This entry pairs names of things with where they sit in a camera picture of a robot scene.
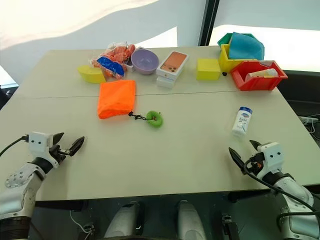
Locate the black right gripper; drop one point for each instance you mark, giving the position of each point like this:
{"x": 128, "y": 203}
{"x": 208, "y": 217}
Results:
{"x": 256, "y": 165}

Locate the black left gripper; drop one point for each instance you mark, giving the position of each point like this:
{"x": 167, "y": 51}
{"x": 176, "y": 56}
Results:
{"x": 60, "y": 151}

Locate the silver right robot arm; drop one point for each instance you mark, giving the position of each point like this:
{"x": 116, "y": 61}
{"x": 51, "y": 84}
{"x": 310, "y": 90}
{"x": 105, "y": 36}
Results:
{"x": 295, "y": 193}

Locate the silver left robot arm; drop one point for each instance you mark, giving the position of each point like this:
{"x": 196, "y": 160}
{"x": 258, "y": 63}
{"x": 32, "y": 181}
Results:
{"x": 15, "y": 178}

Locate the orange snack bag blue label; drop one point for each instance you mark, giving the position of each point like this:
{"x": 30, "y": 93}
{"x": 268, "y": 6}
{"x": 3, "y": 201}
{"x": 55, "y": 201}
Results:
{"x": 117, "y": 53}

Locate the white bottle with blue cap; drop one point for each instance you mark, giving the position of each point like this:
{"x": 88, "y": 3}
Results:
{"x": 241, "y": 125}

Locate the red plastic bin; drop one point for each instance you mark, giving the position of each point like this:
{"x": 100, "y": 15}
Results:
{"x": 257, "y": 84}

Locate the yellow boat-shaped block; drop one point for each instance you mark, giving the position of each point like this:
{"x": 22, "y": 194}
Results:
{"x": 91, "y": 75}

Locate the clear tube with yellow cap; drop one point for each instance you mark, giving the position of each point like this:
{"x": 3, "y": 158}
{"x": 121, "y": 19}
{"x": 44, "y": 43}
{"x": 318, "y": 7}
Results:
{"x": 260, "y": 74}

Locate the silver right robot leg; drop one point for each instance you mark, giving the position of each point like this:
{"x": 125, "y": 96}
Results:
{"x": 190, "y": 218}

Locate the silver robot leg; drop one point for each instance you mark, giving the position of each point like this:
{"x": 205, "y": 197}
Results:
{"x": 125, "y": 221}
{"x": 190, "y": 218}

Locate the yellow cube block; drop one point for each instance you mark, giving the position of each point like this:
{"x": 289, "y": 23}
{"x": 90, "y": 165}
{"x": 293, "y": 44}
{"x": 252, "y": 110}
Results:
{"x": 207, "y": 71}

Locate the yellow plastic bin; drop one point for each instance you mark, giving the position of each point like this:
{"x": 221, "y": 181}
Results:
{"x": 226, "y": 61}

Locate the silver left robot leg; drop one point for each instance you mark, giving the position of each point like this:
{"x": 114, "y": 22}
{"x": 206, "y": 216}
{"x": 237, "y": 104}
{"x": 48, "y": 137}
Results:
{"x": 125, "y": 221}

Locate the blue cloth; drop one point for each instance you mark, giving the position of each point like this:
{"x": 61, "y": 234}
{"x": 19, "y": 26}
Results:
{"x": 245, "y": 48}

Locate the purple bowl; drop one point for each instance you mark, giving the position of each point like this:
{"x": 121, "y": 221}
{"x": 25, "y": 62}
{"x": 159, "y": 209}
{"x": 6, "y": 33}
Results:
{"x": 145, "y": 61}

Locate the green plastic bin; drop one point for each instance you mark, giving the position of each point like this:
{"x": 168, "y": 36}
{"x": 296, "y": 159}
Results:
{"x": 223, "y": 39}

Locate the white phone box orange print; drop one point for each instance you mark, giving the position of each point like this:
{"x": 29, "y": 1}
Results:
{"x": 172, "y": 63}

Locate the black window pillar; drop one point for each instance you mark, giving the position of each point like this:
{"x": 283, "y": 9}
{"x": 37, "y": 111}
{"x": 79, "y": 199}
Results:
{"x": 207, "y": 22}

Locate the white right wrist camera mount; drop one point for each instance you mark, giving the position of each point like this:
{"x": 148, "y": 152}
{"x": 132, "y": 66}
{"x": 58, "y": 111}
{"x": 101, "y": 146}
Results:
{"x": 272, "y": 155}

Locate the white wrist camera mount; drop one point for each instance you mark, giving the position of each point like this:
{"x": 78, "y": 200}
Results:
{"x": 37, "y": 143}
{"x": 272, "y": 155}

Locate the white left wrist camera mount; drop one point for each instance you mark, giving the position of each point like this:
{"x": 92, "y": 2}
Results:
{"x": 37, "y": 143}

